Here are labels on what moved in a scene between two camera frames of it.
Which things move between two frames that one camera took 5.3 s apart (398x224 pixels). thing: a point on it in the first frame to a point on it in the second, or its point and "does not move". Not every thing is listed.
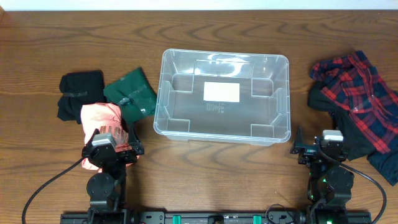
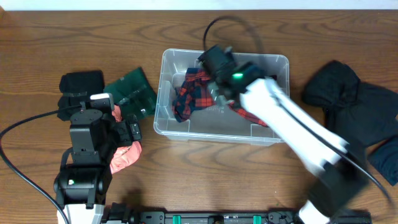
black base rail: (215, 217) does not move
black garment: (79, 89) does not move
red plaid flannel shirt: (352, 82) to (195, 91)
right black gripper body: (308, 154) to (221, 79)
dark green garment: (135, 94) does not move
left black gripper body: (125, 154) to (130, 130)
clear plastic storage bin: (223, 97) does not move
